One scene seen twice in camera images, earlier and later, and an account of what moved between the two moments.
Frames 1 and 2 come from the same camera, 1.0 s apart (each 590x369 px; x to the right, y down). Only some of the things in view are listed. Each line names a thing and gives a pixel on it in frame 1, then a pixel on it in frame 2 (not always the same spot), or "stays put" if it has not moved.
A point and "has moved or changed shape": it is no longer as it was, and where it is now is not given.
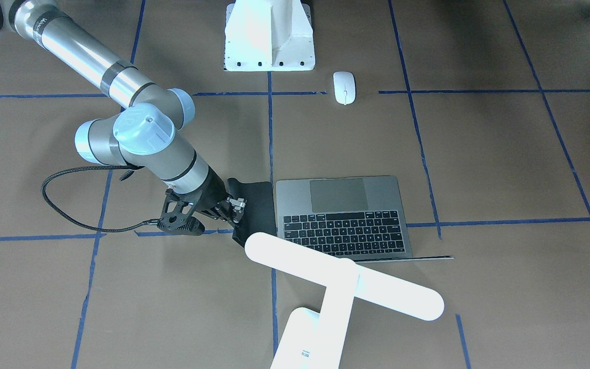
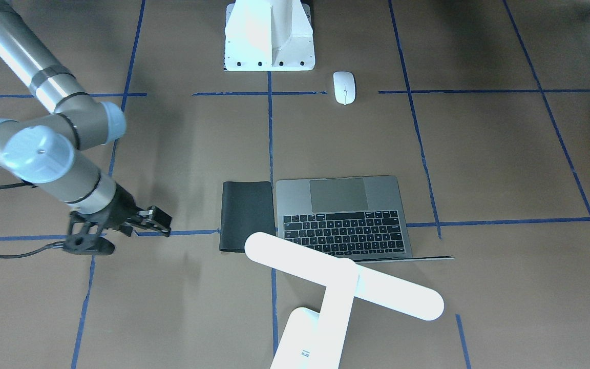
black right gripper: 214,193 -> 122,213
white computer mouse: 344,85 stays put
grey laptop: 360,218 stays put
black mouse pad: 258,215 has moved or changed shape
